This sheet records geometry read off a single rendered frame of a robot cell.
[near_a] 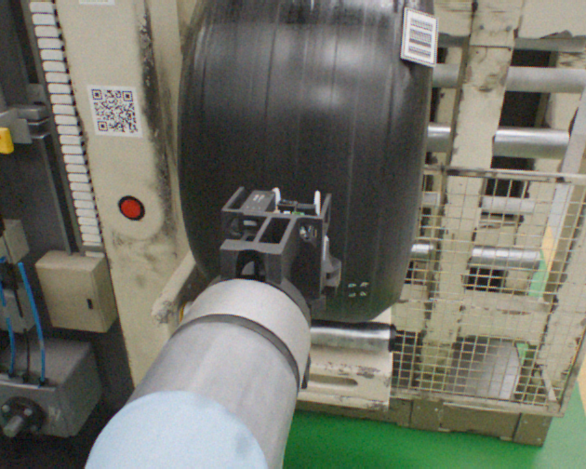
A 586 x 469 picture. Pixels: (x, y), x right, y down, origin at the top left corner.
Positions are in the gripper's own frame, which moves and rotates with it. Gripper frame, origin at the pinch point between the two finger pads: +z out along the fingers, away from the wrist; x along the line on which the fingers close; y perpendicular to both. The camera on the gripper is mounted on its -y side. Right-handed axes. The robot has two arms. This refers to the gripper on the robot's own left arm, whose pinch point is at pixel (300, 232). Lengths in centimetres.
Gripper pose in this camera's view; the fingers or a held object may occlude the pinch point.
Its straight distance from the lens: 51.5
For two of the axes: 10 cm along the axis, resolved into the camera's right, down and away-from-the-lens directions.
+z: 1.7, -3.9, 9.0
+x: -9.9, -0.9, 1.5
